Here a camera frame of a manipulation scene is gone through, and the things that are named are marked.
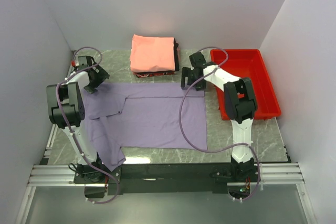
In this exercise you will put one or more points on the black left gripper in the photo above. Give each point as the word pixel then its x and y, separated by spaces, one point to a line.
pixel 102 75

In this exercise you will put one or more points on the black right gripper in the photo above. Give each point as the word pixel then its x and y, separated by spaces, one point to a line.
pixel 186 72

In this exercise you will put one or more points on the lavender t-shirt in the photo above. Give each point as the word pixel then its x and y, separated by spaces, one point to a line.
pixel 144 115

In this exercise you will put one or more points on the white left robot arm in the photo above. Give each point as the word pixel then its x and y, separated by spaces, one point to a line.
pixel 66 108

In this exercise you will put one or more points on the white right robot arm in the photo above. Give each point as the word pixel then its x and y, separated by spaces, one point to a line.
pixel 240 102

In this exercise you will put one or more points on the black folded t-shirt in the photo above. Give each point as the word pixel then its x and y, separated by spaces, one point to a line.
pixel 176 56

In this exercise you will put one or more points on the red patterned folded t-shirt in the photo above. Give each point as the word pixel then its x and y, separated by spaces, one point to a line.
pixel 153 74

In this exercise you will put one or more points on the dusty pink folded t-shirt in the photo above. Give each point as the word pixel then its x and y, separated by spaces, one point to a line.
pixel 178 53

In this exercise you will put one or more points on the red plastic bin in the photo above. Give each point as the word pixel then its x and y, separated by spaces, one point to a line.
pixel 249 63

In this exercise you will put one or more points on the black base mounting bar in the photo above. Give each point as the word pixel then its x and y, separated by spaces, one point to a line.
pixel 165 178

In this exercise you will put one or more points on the aluminium frame rail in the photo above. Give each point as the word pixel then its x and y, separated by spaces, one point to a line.
pixel 51 196

